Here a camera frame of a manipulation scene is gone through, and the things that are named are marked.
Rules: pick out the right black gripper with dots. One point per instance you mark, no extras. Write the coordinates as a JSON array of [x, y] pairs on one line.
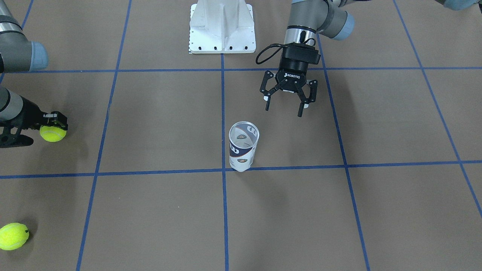
[[27, 113]]

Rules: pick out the yellow Roland Garros tennis ball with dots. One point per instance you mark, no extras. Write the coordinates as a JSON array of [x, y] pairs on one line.
[[52, 134]]

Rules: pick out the brown paper table mat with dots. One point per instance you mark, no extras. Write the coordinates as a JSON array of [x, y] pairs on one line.
[[171, 162]]

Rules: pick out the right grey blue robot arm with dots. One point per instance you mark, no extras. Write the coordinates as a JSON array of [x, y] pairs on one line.
[[17, 113]]

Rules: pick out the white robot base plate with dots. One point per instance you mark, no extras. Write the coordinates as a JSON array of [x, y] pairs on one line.
[[221, 27]]

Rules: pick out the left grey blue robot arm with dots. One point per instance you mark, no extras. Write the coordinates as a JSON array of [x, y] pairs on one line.
[[307, 20]]

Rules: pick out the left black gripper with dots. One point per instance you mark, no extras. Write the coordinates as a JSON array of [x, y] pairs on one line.
[[295, 67]]

